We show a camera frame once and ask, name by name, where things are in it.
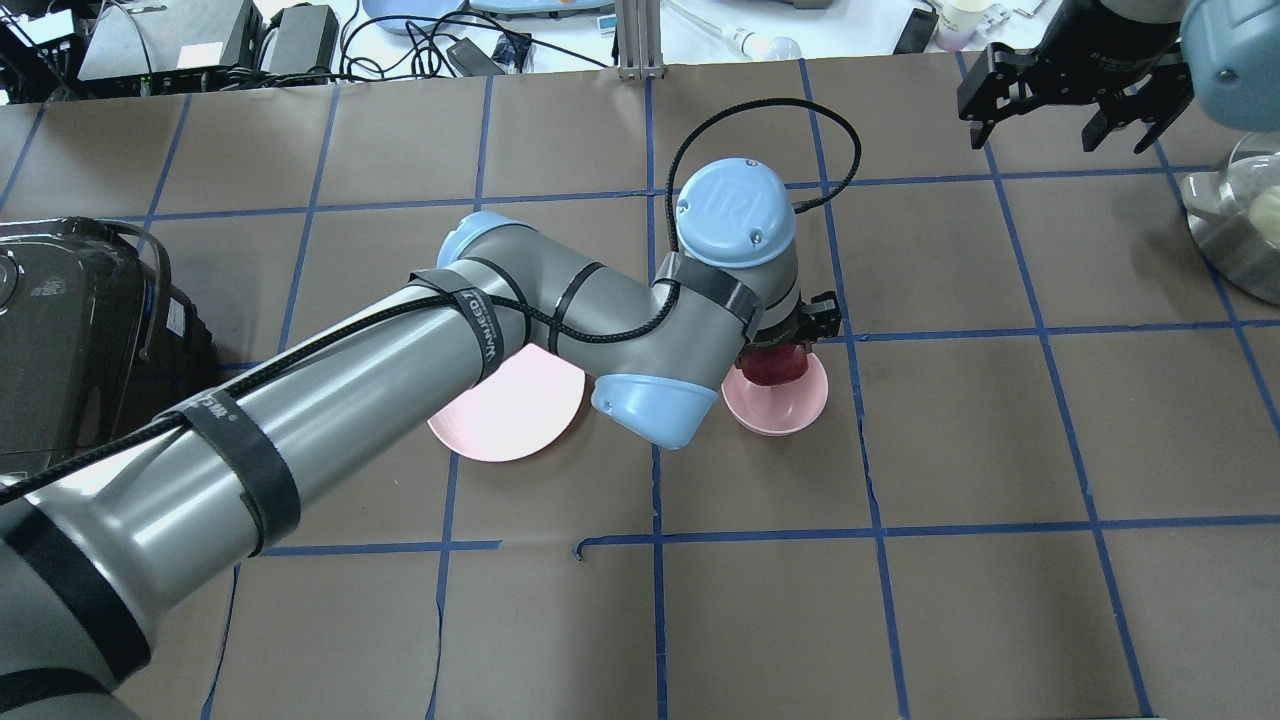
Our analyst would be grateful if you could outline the red apple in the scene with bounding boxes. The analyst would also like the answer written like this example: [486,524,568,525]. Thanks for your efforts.
[735,343,812,387]

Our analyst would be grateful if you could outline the pink bowl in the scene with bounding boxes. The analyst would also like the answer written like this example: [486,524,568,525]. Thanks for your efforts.
[721,354,829,437]

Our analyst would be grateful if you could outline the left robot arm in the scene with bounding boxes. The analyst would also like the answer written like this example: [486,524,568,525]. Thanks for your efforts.
[3,158,841,719]

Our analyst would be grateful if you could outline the black rice cooker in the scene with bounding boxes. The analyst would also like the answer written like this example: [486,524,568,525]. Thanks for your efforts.
[1,217,218,479]

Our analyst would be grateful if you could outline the aluminium frame post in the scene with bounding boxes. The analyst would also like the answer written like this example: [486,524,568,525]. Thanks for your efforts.
[614,0,666,81]

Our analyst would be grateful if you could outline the black power adapter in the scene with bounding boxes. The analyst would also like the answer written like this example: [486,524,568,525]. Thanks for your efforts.
[445,38,506,77]

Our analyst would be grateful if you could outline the pink plate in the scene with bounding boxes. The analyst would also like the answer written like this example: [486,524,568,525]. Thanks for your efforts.
[428,345,586,462]

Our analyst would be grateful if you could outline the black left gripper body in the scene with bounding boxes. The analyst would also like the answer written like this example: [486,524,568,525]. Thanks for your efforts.
[745,290,844,354]

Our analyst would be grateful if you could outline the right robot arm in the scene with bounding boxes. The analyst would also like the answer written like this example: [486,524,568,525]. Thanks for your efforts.
[956,1,1279,152]

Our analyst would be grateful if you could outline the white cup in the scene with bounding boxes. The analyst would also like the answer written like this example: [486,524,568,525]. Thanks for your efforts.
[934,0,995,53]

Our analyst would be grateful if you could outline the steel steamer pot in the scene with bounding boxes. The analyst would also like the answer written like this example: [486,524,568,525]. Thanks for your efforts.
[1179,132,1279,305]

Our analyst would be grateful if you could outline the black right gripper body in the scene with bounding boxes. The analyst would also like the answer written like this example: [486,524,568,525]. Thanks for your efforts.
[986,0,1190,106]

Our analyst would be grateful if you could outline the white steamed bun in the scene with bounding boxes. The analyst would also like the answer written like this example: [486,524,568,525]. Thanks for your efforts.
[1247,184,1280,250]

